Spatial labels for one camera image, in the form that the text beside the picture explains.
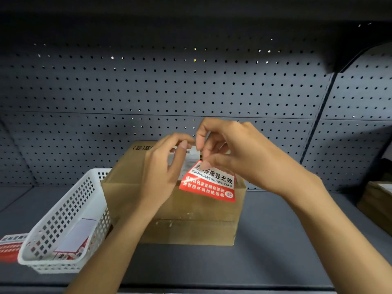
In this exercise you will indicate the person's right thumb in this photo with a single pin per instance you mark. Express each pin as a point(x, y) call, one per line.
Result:
point(220, 163)

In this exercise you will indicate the white backed sticker sheet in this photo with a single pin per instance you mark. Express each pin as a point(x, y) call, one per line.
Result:
point(73, 238)

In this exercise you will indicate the person's left hand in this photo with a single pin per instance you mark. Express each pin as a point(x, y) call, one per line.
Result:
point(157, 174)

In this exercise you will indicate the red and white seal sticker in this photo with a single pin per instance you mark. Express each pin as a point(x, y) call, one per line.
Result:
point(211, 185)

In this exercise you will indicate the dark shelf bracket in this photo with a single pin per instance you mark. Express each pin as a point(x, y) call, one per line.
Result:
point(349, 55)

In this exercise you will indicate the dark overhead shelf board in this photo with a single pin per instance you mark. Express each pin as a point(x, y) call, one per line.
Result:
point(183, 6)

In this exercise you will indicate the person's left thumb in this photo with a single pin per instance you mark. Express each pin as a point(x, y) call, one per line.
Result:
point(180, 162)

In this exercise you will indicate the narrow grey pegboard panel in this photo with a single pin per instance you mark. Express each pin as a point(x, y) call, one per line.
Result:
point(352, 125)

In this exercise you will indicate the red sticker sheet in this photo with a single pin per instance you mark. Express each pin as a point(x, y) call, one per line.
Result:
point(10, 246)

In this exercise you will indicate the person's right hand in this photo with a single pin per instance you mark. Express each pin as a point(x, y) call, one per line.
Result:
point(254, 159)

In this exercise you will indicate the small brown cardboard box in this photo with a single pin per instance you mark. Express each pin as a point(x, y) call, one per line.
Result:
point(375, 205)

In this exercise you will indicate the person's right forearm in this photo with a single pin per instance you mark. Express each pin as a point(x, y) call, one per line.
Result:
point(337, 235)

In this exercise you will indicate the person's left forearm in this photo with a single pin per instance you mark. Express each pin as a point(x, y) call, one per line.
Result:
point(119, 248)

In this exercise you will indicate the white shipping label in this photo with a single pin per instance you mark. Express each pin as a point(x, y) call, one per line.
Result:
point(191, 154)

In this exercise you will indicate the wide grey pegboard panel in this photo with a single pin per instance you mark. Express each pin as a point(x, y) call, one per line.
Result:
point(122, 88)

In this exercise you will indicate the white plastic mesh basket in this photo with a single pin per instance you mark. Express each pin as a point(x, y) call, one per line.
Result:
point(58, 223)

